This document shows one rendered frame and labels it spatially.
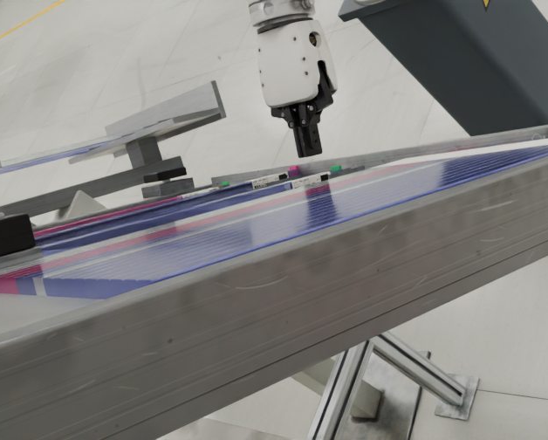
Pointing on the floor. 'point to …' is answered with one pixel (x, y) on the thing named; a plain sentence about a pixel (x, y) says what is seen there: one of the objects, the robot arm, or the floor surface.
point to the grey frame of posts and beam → (418, 368)
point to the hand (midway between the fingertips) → (307, 140)
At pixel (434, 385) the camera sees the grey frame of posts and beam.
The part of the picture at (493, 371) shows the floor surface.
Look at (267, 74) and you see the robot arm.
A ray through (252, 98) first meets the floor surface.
